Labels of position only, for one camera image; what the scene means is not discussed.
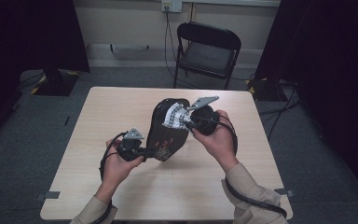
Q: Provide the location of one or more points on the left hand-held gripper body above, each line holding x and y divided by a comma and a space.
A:
130, 149

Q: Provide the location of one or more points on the dark curtain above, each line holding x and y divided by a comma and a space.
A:
329, 62
28, 37

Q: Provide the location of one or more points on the person's left hand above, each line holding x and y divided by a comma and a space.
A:
118, 169

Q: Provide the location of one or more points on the black stand base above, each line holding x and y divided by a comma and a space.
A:
265, 90
56, 84

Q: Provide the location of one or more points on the white wall socket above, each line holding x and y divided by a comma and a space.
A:
171, 5

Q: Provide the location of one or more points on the grey tape strip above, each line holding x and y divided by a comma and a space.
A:
48, 195
284, 192

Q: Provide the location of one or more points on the black floral pouch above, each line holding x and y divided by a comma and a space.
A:
164, 140

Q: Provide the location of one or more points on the person's right hand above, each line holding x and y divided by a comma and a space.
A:
219, 143

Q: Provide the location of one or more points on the white checkered cloth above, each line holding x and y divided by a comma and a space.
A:
175, 116

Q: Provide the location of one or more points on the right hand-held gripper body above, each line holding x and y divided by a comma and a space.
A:
203, 119

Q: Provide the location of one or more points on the black folding chair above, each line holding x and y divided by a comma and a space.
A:
208, 56

